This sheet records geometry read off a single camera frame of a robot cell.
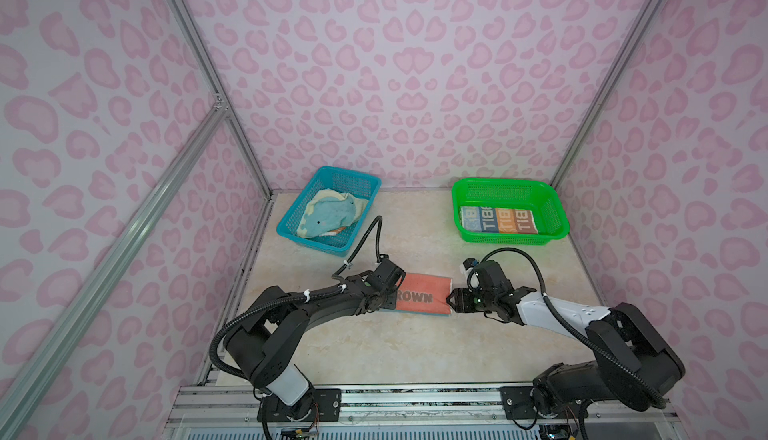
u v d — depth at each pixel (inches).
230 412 29.0
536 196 43.7
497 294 27.5
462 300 31.0
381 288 26.8
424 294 36.1
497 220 42.3
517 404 28.9
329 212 42.1
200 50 31.7
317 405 28.7
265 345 17.4
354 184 46.7
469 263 33.0
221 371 17.4
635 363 16.8
